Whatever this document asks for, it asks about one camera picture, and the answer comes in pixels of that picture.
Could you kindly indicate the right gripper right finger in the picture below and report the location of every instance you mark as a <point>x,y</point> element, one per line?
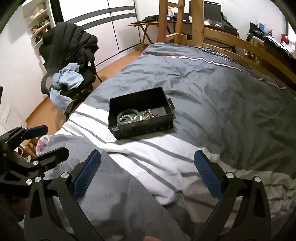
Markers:
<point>242,211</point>

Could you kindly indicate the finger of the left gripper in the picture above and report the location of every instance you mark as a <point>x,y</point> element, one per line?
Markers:
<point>50,159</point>
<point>13,138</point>

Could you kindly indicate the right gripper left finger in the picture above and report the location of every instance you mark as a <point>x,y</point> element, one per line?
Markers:
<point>41,219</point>

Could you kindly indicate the black jewelry box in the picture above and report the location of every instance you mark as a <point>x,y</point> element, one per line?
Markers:
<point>155,109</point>

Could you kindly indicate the pink patterned plastic bag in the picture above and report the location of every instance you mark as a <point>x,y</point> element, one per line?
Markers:
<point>41,144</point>

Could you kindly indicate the grey striped duvet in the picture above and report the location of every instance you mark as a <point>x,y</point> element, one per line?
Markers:
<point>148,185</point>

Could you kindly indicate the light blue denim garment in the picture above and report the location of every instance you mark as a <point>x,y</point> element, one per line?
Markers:
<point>67,78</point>

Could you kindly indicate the green jade bangle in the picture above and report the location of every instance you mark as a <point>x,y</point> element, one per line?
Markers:
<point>127,117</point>

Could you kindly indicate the black office chair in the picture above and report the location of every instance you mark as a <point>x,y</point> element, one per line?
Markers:
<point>79,93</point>

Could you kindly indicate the black puffer jacket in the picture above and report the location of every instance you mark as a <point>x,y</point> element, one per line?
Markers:
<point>68,43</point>

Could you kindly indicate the white sliding wardrobe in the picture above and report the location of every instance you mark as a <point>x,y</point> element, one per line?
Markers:
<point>109,21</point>

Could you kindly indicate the wooden folding table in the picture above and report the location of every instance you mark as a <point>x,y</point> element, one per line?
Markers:
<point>148,33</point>

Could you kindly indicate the cluttered wooden desk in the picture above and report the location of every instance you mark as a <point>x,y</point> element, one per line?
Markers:
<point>261,39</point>

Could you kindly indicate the computer monitor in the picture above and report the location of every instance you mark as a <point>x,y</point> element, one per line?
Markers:
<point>209,11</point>

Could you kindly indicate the white wall shelf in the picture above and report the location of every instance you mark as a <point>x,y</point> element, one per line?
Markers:
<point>39,17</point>

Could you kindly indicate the wooden bed frame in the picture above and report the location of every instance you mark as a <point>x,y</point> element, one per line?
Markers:
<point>199,32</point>

